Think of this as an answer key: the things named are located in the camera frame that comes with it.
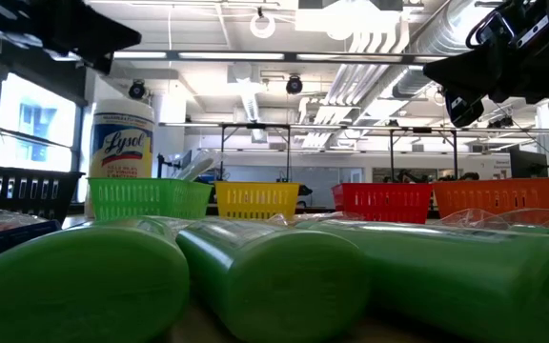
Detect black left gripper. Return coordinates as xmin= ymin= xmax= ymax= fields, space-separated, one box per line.
xmin=0 ymin=0 xmax=142 ymax=75

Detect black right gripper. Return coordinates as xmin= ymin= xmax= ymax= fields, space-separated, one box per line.
xmin=422 ymin=9 xmax=549 ymax=129

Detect clear toiletry item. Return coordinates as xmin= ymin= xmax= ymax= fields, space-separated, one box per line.
xmin=438 ymin=207 xmax=549 ymax=231
xmin=193 ymin=208 xmax=366 ymax=227

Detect white toothbrush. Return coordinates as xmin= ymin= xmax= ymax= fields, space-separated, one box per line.
xmin=173 ymin=149 xmax=226 ymax=183

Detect green travel size bottle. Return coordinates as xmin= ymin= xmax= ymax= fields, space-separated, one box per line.
xmin=507 ymin=223 xmax=549 ymax=235
xmin=0 ymin=216 xmax=191 ymax=343
xmin=174 ymin=217 xmax=371 ymax=343
xmin=296 ymin=219 xmax=549 ymax=343

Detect small monitor on arm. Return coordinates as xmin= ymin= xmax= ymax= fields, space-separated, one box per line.
xmin=157 ymin=150 xmax=193 ymax=181

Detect small black rig device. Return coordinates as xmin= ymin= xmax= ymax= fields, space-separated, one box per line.
xmin=487 ymin=115 xmax=516 ymax=130

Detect black computer monitor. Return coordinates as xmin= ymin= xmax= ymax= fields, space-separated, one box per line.
xmin=508 ymin=147 xmax=549 ymax=180

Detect white ceiling conduits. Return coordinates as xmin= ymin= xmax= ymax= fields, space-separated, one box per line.
xmin=300 ymin=18 xmax=414 ymax=150

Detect Lysol wipes canister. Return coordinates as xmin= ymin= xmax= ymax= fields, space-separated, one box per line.
xmin=85 ymin=98 xmax=156 ymax=215

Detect orange plastic basket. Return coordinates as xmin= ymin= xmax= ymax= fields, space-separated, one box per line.
xmin=431 ymin=177 xmax=549 ymax=219

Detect overhead light bar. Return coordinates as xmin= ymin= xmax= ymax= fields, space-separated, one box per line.
xmin=112 ymin=50 xmax=450 ymax=67

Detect red plastic basket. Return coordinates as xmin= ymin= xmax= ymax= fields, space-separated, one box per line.
xmin=331 ymin=182 xmax=435 ymax=225

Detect green plastic basket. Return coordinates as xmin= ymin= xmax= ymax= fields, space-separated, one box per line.
xmin=87 ymin=177 xmax=214 ymax=221

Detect black plastic basket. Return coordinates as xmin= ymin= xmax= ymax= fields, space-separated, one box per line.
xmin=0 ymin=164 xmax=87 ymax=220

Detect white item in clear wrap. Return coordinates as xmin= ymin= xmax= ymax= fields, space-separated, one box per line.
xmin=59 ymin=212 xmax=193 ymax=231

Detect yellow plastic basket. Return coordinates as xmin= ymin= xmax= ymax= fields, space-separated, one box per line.
xmin=213 ymin=180 xmax=302 ymax=221

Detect black frame stand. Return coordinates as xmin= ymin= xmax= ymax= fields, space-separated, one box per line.
xmin=218 ymin=122 xmax=292 ymax=184
xmin=387 ymin=126 xmax=460 ymax=184

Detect white ceiling ring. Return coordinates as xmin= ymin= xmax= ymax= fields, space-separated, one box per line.
xmin=249 ymin=12 xmax=276 ymax=40

